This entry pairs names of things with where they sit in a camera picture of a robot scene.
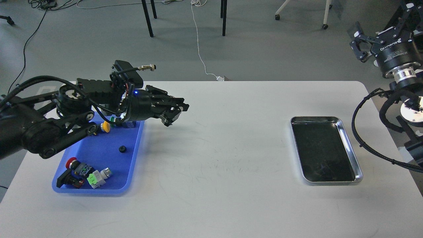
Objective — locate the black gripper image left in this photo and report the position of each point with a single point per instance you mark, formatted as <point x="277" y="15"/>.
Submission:
<point x="154" y="103"/>

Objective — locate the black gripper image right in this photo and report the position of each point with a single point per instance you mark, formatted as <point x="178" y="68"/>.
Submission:
<point x="391" y="49"/>

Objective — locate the black gear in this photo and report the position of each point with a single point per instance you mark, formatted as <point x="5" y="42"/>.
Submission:
<point x="122" y="149"/>

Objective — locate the blue plastic tray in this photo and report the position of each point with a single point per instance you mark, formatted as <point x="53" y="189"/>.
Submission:
<point x="101" y="151"/>

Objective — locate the silver metal tray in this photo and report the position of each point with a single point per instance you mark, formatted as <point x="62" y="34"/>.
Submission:
<point x="325" y="154"/>

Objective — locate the white chair base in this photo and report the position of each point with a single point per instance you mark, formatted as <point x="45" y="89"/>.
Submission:
<point x="328" y="6"/>

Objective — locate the black table leg left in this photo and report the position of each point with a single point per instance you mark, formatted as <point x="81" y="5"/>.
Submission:
<point x="147" y="16"/>

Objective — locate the black table leg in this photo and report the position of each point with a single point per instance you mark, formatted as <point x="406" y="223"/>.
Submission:
<point x="223" y="15"/>
<point x="147" y="16"/>

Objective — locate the red emergency stop button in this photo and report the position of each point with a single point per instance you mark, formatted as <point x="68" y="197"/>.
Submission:
<point x="75" y="174"/>

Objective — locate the black table leg right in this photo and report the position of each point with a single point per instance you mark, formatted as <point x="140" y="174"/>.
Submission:
<point x="223" y="15"/>

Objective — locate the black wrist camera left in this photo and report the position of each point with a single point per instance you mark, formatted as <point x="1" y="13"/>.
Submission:
<point x="125" y="73"/>

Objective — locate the yellow push button switch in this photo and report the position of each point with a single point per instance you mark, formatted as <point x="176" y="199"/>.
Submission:
<point x="102" y="128"/>

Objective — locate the white green switch module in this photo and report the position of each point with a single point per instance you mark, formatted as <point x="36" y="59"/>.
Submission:
<point x="98" y="178"/>

